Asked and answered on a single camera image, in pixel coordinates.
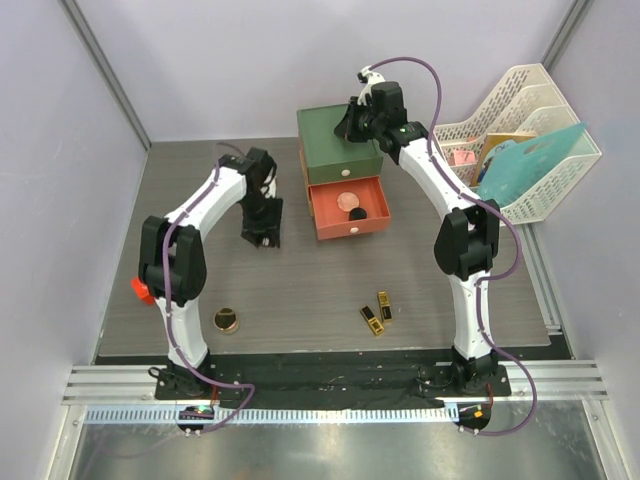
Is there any green top drawer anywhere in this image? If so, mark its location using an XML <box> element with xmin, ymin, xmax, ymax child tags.
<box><xmin>307</xmin><ymin>157</ymin><xmax>382</xmax><ymax>185</ymax></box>

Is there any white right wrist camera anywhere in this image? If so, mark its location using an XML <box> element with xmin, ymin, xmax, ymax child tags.
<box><xmin>357</xmin><ymin>66</ymin><xmax>385</xmax><ymax>105</ymax></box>

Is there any teal plastic folder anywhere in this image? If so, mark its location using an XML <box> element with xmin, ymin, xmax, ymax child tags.
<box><xmin>476</xmin><ymin>122</ymin><xmax>586</xmax><ymax>208</ymax></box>

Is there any gold black lipstick left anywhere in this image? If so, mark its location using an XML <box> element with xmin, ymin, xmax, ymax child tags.
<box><xmin>359</xmin><ymin>306</ymin><xmax>384</xmax><ymax>336</ymax></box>

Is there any green drawer cabinet shell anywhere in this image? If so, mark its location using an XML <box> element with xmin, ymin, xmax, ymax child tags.
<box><xmin>296</xmin><ymin>103</ymin><xmax>385</xmax><ymax>185</ymax></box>

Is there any amber small jar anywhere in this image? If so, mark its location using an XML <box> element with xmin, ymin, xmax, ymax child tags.
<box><xmin>348</xmin><ymin>207</ymin><xmax>368</xmax><ymax>221</ymax></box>

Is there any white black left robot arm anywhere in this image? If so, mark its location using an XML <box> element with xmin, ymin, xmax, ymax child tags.
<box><xmin>138</xmin><ymin>147</ymin><xmax>283</xmax><ymax>400</ymax></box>

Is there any pink sticky note pad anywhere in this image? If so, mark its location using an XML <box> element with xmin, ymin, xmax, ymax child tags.
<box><xmin>450</xmin><ymin>149</ymin><xmax>477</xmax><ymax>166</ymax></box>

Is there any pink round compact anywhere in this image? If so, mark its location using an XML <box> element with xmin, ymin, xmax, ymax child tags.
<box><xmin>337</xmin><ymin>192</ymin><xmax>360</xmax><ymax>213</ymax></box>

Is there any gold black lipstick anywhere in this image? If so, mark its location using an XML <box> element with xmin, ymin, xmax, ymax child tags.
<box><xmin>377</xmin><ymin>291</ymin><xmax>393</xmax><ymax>323</ymax></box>
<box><xmin>359</xmin><ymin>306</ymin><xmax>384</xmax><ymax>336</ymax></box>

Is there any red cube block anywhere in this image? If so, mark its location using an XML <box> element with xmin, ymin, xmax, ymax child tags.
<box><xmin>130</xmin><ymin>277</ymin><xmax>154</xmax><ymax>305</ymax></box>

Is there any gold black lipstick right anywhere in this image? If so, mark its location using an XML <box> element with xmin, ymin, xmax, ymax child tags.
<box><xmin>377</xmin><ymin>291</ymin><xmax>393</xmax><ymax>323</ymax></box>

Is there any brown illustrated book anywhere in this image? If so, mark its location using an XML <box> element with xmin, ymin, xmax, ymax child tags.
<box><xmin>470</xmin><ymin>133</ymin><xmax>536</xmax><ymax>187</ymax></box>

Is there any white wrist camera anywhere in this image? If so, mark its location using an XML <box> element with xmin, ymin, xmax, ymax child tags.
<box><xmin>264</xmin><ymin>177</ymin><xmax>277</xmax><ymax>198</ymax></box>
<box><xmin>357</xmin><ymin>66</ymin><xmax>385</xmax><ymax>105</ymax></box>

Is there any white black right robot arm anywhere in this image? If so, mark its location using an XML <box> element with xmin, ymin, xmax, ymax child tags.
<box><xmin>334</xmin><ymin>73</ymin><xmax>500</xmax><ymax>395</ymax></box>

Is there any cream perforated file organizer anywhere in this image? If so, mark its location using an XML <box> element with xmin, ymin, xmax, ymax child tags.
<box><xmin>435</xmin><ymin>64</ymin><xmax>601</xmax><ymax>225</ymax></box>

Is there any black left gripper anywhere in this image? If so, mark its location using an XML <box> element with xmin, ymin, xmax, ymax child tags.
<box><xmin>240</xmin><ymin>191</ymin><xmax>283</xmax><ymax>249</ymax></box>

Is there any aluminium front rail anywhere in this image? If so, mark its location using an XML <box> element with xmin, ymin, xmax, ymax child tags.
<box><xmin>63</xmin><ymin>360</ymin><xmax>608</xmax><ymax>425</ymax></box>

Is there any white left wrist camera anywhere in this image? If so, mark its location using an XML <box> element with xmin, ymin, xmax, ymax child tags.
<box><xmin>264</xmin><ymin>177</ymin><xmax>277</xmax><ymax>198</ymax></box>

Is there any red drawer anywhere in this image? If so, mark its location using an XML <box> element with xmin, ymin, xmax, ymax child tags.
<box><xmin>308</xmin><ymin>176</ymin><xmax>391</xmax><ymax>240</ymax></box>

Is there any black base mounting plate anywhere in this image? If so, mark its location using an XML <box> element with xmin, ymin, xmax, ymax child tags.
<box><xmin>148</xmin><ymin>362</ymin><xmax>512</xmax><ymax>408</ymax></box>

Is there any gold round compact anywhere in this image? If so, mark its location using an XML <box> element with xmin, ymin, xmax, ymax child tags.
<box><xmin>213</xmin><ymin>308</ymin><xmax>239</xmax><ymax>334</ymax></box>

